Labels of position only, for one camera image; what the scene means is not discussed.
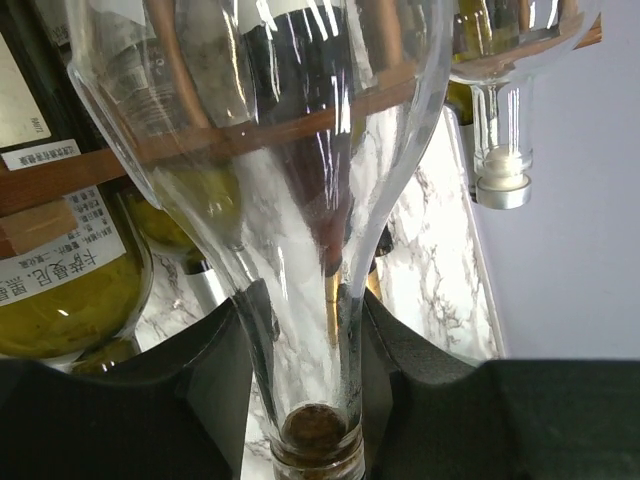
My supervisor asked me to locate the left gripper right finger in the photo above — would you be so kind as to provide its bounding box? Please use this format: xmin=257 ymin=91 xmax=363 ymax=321
xmin=362 ymin=294 xmax=639 ymax=479

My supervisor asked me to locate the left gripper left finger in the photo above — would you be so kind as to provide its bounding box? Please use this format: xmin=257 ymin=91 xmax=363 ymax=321
xmin=1 ymin=302 xmax=251 ymax=479

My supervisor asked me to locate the clear wine bottle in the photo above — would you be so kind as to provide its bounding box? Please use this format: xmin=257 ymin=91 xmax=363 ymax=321
xmin=66 ymin=1 xmax=453 ymax=479

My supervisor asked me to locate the clear bottle dark label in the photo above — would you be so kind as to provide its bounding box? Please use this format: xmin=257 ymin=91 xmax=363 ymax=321
xmin=451 ymin=0 xmax=602 ymax=210

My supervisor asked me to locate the green bottle white label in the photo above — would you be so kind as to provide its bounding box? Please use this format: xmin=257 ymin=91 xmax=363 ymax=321
xmin=0 ymin=0 xmax=226 ymax=376

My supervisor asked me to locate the brown wooden wine rack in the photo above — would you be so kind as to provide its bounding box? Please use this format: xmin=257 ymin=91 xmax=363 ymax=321
xmin=0 ymin=0 xmax=604 ymax=261

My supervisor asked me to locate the dark bottle gold foil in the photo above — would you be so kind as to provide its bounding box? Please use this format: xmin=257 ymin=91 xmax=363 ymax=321
xmin=233 ymin=1 xmax=402 ymax=346

